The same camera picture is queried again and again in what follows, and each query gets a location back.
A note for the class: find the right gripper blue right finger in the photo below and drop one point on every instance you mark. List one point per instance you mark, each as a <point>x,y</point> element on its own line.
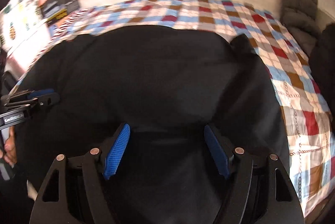
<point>218,154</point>

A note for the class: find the red white striped cloth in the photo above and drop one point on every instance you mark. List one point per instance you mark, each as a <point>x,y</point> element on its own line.
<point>60,28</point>

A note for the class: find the grey quilted cushion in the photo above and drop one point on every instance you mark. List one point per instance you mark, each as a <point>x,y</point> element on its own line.
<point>299,18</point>

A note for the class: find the black printed cardboard box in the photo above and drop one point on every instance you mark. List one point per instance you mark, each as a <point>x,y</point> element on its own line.
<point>55,10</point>

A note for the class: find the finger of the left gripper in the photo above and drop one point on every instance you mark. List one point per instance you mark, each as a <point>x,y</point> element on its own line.
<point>47,100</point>
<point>39,94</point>

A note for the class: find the person's left hand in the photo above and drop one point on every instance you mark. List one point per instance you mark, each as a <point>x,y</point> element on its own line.
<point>9,154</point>

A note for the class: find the checkered patchwork bed sheet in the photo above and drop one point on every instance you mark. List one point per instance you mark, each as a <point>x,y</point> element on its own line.
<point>306,114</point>

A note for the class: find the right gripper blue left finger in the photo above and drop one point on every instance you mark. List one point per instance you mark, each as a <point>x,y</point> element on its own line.
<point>113,149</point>

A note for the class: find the pineapple print curtain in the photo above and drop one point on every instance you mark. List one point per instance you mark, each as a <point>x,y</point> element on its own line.
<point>23,27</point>

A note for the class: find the large black jacket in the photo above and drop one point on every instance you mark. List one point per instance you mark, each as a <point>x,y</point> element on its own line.
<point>167,85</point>

